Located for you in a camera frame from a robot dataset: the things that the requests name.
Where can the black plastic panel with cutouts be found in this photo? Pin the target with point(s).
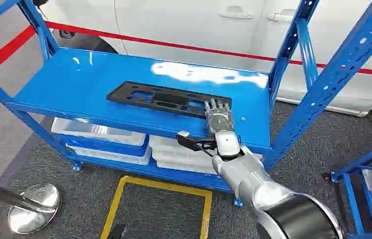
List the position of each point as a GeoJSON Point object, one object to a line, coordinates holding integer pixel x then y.
{"type": "Point", "coordinates": [169, 97]}

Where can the red barrier belt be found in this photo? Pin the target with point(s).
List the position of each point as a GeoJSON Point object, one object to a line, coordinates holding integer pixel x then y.
{"type": "Point", "coordinates": [4, 52]}
{"type": "Point", "coordinates": [172, 44]}

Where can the blue metal shelf rack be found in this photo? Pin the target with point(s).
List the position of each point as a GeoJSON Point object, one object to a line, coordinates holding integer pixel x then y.
{"type": "Point", "coordinates": [350, 171]}
{"type": "Point", "coordinates": [106, 82]}

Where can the white car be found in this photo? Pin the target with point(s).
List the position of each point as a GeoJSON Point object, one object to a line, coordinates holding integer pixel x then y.
{"type": "Point", "coordinates": [179, 23]}

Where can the black robot foot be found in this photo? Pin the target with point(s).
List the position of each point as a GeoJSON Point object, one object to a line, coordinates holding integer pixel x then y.
{"type": "Point", "coordinates": [117, 232]}

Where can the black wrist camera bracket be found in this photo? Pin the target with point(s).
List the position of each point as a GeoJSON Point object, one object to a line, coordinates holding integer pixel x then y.
{"type": "Point", "coordinates": [189, 140]}

